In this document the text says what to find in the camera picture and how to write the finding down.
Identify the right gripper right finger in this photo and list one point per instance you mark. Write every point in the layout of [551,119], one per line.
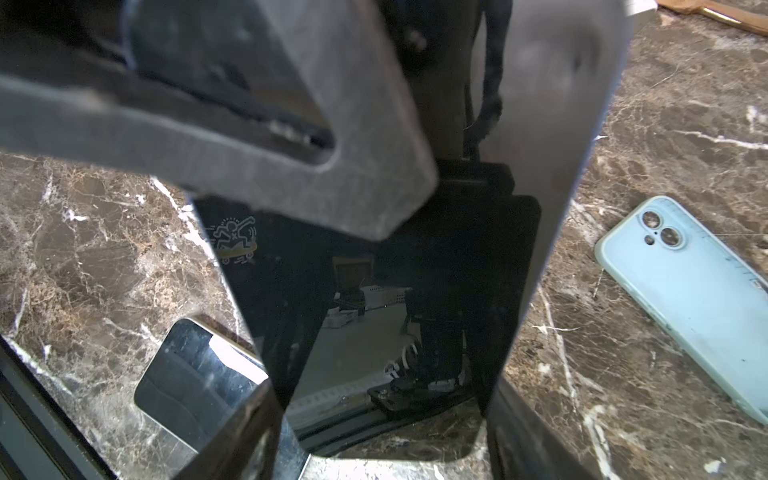
[520,444]

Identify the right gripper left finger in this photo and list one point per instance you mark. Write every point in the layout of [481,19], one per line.
[299,108]

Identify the black phone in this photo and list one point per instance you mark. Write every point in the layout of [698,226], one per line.
[216,397]
[361,337]

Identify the light blue phone case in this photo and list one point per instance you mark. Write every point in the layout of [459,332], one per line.
[712,303]

